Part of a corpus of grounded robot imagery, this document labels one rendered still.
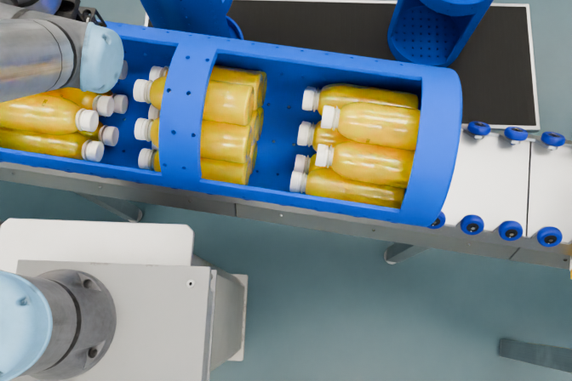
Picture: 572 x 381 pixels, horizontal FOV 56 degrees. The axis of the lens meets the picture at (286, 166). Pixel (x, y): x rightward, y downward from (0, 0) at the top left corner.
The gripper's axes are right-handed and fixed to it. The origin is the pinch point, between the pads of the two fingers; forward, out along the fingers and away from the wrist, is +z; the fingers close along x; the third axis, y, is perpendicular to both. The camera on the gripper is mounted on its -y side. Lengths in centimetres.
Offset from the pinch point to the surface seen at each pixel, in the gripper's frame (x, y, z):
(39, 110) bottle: -8.8, -5.9, 2.0
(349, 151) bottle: -8.3, 48.5, 2.6
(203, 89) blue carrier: -4.3, 23.9, -6.4
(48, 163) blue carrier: -17.3, -3.5, 5.4
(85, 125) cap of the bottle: -9.7, 1.8, 4.2
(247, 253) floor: -18, 22, 117
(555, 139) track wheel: 5, 90, 19
